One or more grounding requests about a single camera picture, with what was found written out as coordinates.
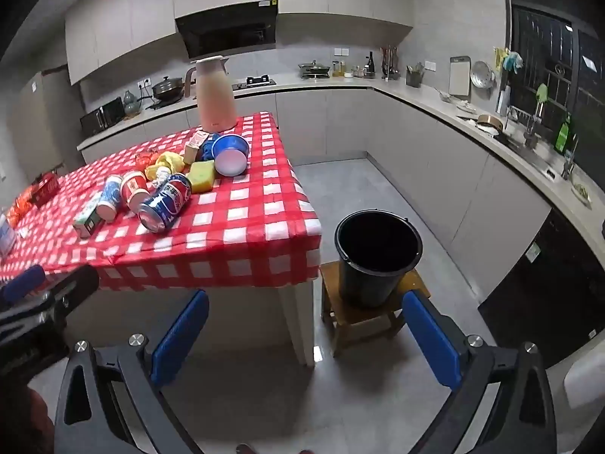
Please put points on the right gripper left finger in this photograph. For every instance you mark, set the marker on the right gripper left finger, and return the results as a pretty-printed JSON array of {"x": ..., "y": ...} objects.
[{"x": 174, "y": 336}]

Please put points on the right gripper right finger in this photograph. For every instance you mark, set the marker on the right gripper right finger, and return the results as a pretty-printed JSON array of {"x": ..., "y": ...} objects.
[{"x": 441, "y": 341}]

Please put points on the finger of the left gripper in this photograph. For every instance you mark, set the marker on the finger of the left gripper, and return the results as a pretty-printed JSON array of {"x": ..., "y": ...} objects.
[
  {"x": 73, "y": 290},
  {"x": 22, "y": 285}
]

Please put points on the blue patterned paper cup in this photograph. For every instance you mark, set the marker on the blue patterned paper cup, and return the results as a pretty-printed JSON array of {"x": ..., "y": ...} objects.
[{"x": 110, "y": 200}]

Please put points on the red paper cup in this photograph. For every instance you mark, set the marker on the red paper cup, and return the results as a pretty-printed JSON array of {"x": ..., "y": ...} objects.
[{"x": 134, "y": 190}]

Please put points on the blue Pepsi can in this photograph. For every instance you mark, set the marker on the blue Pepsi can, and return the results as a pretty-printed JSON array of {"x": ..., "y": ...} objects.
[{"x": 160, "y": 210}]

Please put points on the red plastic bag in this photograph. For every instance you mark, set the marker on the red plastic bag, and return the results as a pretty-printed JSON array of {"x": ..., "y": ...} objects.
[{"x": 145, "y": 159}]

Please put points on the yellow cloth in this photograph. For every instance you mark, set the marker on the yellow cloth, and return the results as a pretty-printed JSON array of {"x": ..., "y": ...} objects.
[{"x": 173, "y": 161}]

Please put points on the yellow sponge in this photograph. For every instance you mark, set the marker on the yellow sponge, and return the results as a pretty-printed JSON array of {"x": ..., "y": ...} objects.
[{"x": 201, "y": 176}]

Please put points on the white milk carton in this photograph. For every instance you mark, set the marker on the white milk carton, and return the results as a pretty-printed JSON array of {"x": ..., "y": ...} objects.
[{"x": 193, "y": 146}]

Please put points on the blue number paper cup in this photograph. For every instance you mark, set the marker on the blue number paper cup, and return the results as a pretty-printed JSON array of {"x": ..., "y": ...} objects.
[{"x": 230, "y": 153}]

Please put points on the white tissue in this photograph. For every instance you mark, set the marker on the white tissue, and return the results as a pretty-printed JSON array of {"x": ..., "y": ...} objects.
[{"x": 162, "y": 173}]

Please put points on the blue cloth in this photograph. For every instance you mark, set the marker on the blue cloth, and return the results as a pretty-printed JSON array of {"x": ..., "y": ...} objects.
[{"x": 205, "y": 150}]

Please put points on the black trash bucket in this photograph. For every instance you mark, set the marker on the black trash bucket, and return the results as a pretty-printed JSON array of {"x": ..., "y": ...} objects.
[{"x": 376, "y": 249}]

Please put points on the person's left hand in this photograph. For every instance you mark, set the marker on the person's left hand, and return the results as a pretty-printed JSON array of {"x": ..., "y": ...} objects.
[{"x": 39, "y": 428}]

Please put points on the wooden stool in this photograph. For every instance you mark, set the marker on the wooden stool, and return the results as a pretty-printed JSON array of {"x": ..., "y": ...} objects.
[{"x": 341, "y": 319}]

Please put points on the red packet on table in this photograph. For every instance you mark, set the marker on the red packet on table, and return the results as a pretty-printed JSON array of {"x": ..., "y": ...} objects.
[{"x": 45, "y": 187}]

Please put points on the red checkered tablecloth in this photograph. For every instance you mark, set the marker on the red checkered tablecloth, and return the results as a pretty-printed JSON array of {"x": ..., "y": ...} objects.
[{"x": 255, "y": 230}]

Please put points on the black microwave oven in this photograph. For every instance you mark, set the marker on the black microwave oven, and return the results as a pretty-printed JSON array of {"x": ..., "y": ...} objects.
[{"x": 103, "y": 117}]

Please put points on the teal ceramic vase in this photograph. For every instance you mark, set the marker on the teal ceramic vase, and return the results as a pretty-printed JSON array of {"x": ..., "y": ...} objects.
[{"x": 131, "y": 104}]

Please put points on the black lidded cooking pot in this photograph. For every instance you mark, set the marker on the black lidded cooking pot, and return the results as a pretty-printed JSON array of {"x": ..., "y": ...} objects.
[{"x": 168, "y": 89}]

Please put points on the pink thermos jug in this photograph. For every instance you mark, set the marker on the pink thermos jug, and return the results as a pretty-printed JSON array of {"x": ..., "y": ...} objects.
[{"x": 214, "y": 94}]

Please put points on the green dish soap bottle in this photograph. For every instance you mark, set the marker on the green dish soap bottle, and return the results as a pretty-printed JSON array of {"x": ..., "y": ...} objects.
[{"x": 564, "y": 134}]

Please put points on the metal colander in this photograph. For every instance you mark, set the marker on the metal colander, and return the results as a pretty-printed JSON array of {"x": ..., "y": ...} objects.
[{"x": 482, "y": 76}]

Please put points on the utensil holder cup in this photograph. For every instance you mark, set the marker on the utensil holder cup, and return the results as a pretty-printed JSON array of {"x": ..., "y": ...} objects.
[{"x": 414, "y": 75}]

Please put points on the grey cutting board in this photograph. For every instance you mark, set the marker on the grey cutting board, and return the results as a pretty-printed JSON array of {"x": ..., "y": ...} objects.
[{"x": 459, "y": 84}]

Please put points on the dark wine bottle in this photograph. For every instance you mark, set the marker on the dark wine bottle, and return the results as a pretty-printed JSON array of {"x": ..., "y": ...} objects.
[{"x": 369, "y": 67}]

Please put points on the black range hood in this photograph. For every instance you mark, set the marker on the black range hood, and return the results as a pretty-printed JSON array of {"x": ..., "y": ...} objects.
[{"x": 229, "y": 29}]

